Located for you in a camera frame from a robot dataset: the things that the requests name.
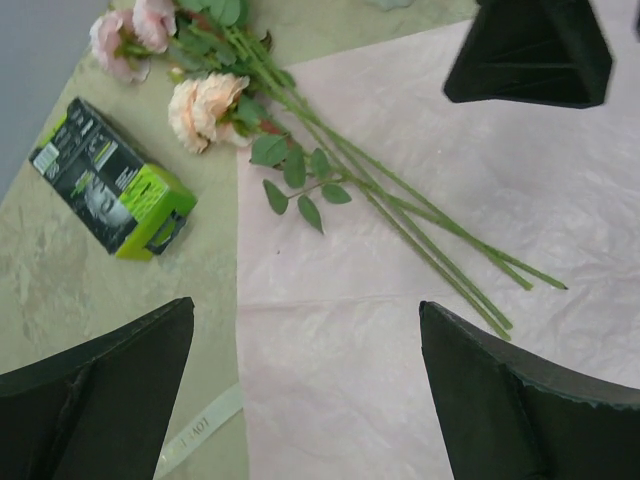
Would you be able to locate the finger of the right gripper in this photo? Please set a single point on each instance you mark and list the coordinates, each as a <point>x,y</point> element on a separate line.
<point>532,51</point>

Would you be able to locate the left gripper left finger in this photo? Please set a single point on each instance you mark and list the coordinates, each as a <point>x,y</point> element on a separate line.
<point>101,409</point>

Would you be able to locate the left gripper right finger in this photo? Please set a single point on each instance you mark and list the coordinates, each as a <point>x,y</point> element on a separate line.
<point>506,413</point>

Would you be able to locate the pink wrapping paper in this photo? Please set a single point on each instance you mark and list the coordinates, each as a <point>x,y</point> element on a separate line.
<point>328,327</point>

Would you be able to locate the pink rose bouquet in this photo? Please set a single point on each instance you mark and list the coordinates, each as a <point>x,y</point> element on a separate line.
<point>228,88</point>

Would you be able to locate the beige ribbon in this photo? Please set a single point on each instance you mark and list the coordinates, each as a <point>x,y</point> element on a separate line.
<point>199,429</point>

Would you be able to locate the black green product box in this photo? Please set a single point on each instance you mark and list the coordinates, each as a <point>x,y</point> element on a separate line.
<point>129,202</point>

